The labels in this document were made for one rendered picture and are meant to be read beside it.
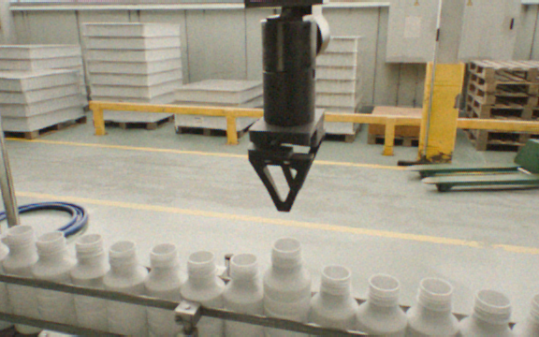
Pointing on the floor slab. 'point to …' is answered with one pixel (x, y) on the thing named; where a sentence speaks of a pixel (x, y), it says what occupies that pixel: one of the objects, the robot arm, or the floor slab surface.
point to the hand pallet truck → (531, 157)
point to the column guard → (441, 111)
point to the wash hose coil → (48, 208)
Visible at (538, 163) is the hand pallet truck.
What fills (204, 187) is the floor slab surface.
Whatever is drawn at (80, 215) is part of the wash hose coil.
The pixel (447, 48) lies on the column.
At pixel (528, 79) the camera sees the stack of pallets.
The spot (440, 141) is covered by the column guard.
